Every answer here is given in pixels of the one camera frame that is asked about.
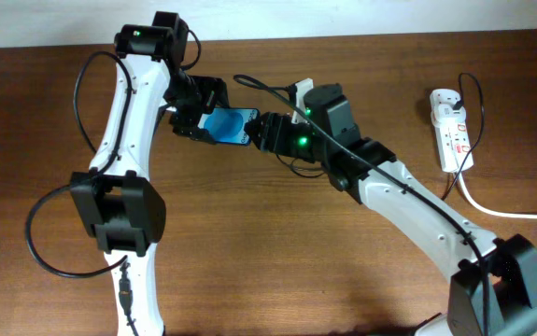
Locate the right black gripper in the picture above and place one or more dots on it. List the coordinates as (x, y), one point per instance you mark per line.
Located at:
(272, 135)

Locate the white USB wall charger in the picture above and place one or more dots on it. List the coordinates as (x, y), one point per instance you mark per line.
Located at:
(445, 115)

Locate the blue screen Galaxy smartphone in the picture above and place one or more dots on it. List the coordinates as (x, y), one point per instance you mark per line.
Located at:
(227, 125)

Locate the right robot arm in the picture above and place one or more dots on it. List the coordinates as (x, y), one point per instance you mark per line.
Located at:
(492, 282)

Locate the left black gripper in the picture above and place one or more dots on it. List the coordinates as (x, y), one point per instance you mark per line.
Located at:
(186, 124)

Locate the white power strip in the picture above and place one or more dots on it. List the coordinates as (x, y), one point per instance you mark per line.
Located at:
(453, 142)

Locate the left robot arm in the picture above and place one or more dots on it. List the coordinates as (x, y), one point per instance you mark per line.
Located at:
(117, 204)

